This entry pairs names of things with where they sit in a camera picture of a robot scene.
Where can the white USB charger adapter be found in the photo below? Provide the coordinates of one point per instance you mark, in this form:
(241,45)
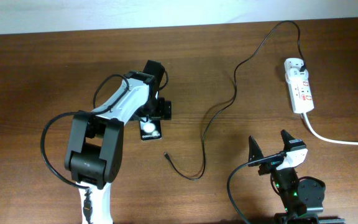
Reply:
(294,66)

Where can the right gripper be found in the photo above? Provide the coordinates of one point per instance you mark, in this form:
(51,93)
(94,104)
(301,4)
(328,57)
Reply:
(256,152)

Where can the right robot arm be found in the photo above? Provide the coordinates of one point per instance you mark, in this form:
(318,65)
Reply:
(302,197)

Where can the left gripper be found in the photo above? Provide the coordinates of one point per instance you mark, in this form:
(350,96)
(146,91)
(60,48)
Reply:
(165,111)

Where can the white power strip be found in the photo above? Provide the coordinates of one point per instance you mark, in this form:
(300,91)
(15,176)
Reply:
(299,90)

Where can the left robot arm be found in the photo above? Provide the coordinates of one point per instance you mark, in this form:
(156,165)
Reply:
(95,147)

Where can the black smartphone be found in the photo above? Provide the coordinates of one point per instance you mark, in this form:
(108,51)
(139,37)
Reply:
(150,130)

